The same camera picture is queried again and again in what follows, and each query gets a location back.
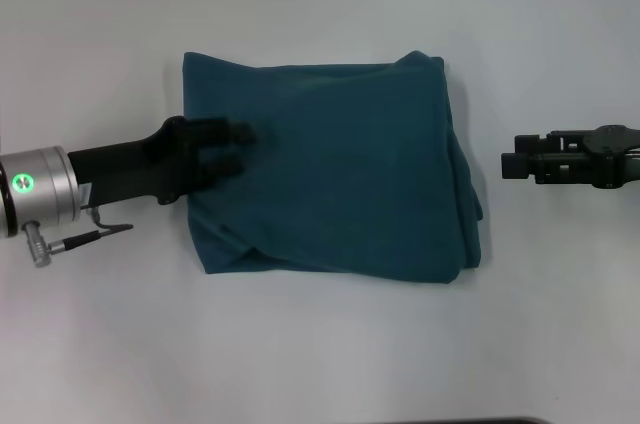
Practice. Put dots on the silver left arm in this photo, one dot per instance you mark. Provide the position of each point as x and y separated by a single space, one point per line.
35 189

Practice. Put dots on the teal t-shirt with beige print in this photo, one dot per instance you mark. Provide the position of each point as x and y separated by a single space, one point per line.
350 169

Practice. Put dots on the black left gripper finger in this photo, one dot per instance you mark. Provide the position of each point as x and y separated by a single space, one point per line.
225 169
235 131

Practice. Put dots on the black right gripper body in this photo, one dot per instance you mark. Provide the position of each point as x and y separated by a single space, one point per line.
615 156

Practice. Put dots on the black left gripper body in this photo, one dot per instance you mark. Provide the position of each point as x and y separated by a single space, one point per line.
130 169

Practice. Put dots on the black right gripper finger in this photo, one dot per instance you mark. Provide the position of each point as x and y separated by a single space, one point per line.
530 143
515 166

